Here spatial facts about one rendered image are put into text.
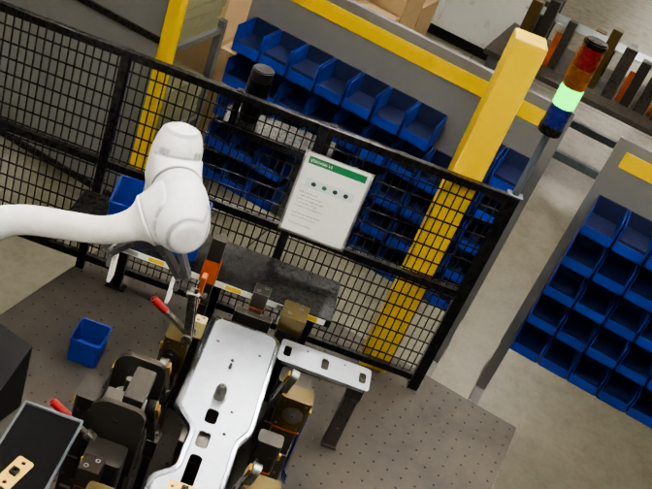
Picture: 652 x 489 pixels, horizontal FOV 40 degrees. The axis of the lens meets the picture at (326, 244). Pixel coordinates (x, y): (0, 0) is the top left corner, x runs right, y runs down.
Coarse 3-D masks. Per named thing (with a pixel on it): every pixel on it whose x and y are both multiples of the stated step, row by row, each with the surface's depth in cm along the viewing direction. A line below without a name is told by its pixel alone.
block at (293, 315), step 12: (288, 300) 279; (288, 312) 274; (300, 312) 276; (288, 324) 274; (300, 324) 274; (276, 336) 278; (288, 336) 277; (300, 336) 276; (288, 348) 280; (276, 360) 283; (276, 372) 286
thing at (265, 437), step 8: (264, 432) 242; (272, 432) 243; (256, 440) 240; (264, 440) 239; (272, 440) 240; (280, 440) 241; (256, 448) 240; (264, 448) 240; (272, 448) 239; (280, 448) 240; (256, 456) 242; (264, 456) 241; (272, 456) 241; (280, 456) 243; (248, 464) 244; (264, 464) 243; (272, 464) 243; (264, 472) 245; (272, 472) 247
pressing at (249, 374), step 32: (224, 320) 271; (224, 352) 260; (256, 352) 264; (192, 384) 246; (256, 384) 254; (192, 416) 237; (224, 416) 240; (256, 416) 244; (192, 448) 228; (224, 448) 231; (160, 480) 217; (224, 480) 224
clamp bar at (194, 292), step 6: (192, 288) 244; (198, 288) 245; (186, 294) 243; (192, 294) 242; (198, 294) 243; (204, 294) 243; (192, 300) 243; (204, 300) 243; (192, 306) 244; (186, 312) 245; (192, 312) 245; (186, 318) 246; (192, 318) 246; (186, 324) 248; (192, 324) 247; (186, 330) 249; (192, 330) 252; (192, 336) 253
